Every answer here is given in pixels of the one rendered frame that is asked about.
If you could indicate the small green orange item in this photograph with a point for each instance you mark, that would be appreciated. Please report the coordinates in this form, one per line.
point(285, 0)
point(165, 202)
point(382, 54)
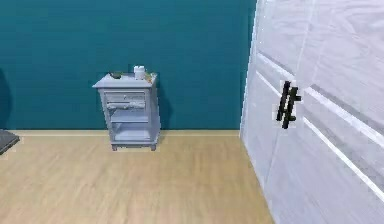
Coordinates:
point(149, 78)

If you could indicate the grey bedside table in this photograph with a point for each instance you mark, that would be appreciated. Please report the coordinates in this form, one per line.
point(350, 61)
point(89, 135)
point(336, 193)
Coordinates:
point(130, 113)

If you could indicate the small dark bowl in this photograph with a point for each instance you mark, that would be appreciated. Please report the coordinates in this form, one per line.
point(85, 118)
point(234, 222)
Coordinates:
point(115, 75)

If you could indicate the white room door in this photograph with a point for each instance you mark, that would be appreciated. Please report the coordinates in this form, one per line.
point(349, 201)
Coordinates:
point(320, 133)

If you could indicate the dark grey flat object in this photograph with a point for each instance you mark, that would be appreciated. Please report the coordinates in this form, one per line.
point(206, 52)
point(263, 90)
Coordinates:
point(6, 140)

